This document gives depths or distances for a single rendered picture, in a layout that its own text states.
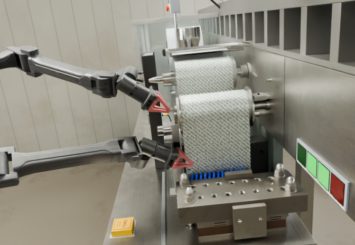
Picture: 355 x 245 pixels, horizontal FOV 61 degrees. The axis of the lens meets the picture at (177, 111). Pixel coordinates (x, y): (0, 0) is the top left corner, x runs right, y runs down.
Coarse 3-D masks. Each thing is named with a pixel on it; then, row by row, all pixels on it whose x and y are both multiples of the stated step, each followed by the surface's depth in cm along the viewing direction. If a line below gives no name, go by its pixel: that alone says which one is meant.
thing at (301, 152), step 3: (300, 147) 85; (300, 150) 85; (303, 150) 83; (297, 153) 87; (300, 153) 85; (303, 153) 83; (297, 156) 87; (300, 156) 85; (303, 156) 83; (300, 159) 86; (303, 159) 83; (303, 162) 84
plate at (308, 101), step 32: (256, 64) 121; (288, 64) 89; (288, 96) 91; (320, 96) 72; (352, 96) 59; (288, 128) 94; (320, 128) 73; (352, 128) 60; (352, 160) 61; (352, 192) 62
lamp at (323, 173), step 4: (320, 164) 74; (320, 168) 74; (324, 168) 72; (320, 172) 74; (324, 172) 72; (328, 172) 70; (320, 176) 74; (324, 176) 72; (328, 176) 70; (320, 180) 75; (324, 180) 72; (328, 180) 71; (324, 184) 73; (328, 184) 71
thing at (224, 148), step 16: (208, 128) 106; (224, 128) 106; (240, 128) 107; (192, 144) 108; (208, 144) 108; (224, 144) 108; (240, 144) 108; (192, 160) 109; (208, 160) 110; (224, 160) 110; (240, 160) 110
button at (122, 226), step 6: (114, 222) 105; (120, 222) 105; (126, 222) 105; (132, 222) 105; (114, 228) 102; (120, 228) 102; (126, 228) 102; (132, 228) 102; (114, 234) 101; (120, 234) 102; (126, 234) 102; (132, 234) 102
